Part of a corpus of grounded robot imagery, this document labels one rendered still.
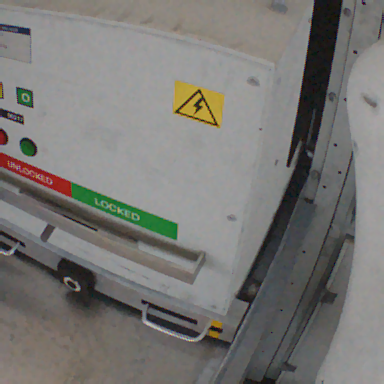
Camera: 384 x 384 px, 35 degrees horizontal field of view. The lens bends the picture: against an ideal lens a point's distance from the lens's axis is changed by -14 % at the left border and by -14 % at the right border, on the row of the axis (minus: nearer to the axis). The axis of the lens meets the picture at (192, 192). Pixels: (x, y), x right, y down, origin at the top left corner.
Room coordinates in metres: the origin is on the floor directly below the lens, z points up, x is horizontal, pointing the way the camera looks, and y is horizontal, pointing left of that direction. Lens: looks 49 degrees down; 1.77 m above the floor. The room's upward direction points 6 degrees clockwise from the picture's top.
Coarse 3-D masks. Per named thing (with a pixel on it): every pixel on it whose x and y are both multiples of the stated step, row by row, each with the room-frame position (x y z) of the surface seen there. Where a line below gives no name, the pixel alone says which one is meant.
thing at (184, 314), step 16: (0, 224) 0.63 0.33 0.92; (16, 240) 0.62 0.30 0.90; (32, 240) 0.61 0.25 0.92; (32, 256) 0.61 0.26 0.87; (48, 256) 0.60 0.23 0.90; (64, 256) 0.59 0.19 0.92; (96, 272) 0.57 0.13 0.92; (112, 272) 0.57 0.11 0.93; (96, 288) 0.57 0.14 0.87; (112, 288) 0.56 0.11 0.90; (128, 288) 0.55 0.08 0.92; (144, 288) 0.55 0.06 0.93; (128, 304) 0.55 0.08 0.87; (144, 304) 0.54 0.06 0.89; (160, 304) 0.53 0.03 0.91; (176, 304) 0.53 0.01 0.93; (240, 304) 0.54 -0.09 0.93; (176, 320) 0.52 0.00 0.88; (192, 320) 0.52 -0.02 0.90; (224, 320) 0.50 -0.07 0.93; (240, 320) 0.51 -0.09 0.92; (224, 336) 0.50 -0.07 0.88
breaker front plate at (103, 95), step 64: (0, 64) 0.63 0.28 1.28; (64, 64) 0.59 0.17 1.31; (128, 64) 0.56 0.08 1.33; (192, 64) 0.54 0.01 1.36; (256, 64) 0.52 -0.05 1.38; (64, 128) 0.59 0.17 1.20; (128, 128) 0.56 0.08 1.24; (192, 128) 0.54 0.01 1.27; (256, 128) 0.52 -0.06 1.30; (128, 192) 0.56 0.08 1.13; (192, 192) 0.53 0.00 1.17; (192, 256) 0.53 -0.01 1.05
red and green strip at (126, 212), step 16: (0, 160) 0.64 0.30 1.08; (16, 160) 0.62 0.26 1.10; (32, 176) 0.61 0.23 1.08; (48, 176) 0.60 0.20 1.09; (64, 192) 0.59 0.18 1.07; (80, 192) 0.58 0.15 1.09; (96, 192) 0.58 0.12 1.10; (96, 208) 0.58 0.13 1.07; (112, 208) 0.57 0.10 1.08; (128, 208) 0.56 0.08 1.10; (144, 224) 0.55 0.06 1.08; (160, 224) 0.55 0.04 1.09; (176, 224) 0.54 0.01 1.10
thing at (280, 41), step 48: (0, 0) 0.64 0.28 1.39; (48, 0) 0.63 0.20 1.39; (96, 0) 0.63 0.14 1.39; (144, 0) 0.63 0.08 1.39; (192, 0) 0.64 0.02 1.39; (240, 0) 0.65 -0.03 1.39; (288, 0) 0.67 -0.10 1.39; (240, 48) 0.53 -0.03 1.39; (288, 48) 0.57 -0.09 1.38; (288, 96) 0.62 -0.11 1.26; (288, 144) 0.70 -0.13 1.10; (240, 288) 0.57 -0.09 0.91
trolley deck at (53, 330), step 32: (0, 256) 0.61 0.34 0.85; (288, 256) 0.69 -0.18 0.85; (0, 288) 0.54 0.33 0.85; (32, 288) 0.56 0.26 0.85; (64, 288) 0.57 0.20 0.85; (0, 320) 0.47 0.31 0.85; (32, 320) 0.49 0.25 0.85; (64, 320) 0.50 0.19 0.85; (96, 320) 0.52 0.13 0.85; (128, 320) 0.53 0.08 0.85; (160, 320) 0.54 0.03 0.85; (256, 320) 0.55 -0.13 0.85; (0, 352) 0.40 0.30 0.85; (32, 352) 0.42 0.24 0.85; (64, 352) 0.44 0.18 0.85; (96, 352) 0.45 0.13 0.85; (128, 352) 0.46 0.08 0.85; (160, 352) 0.47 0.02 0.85; (192, 352) 0.48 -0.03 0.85
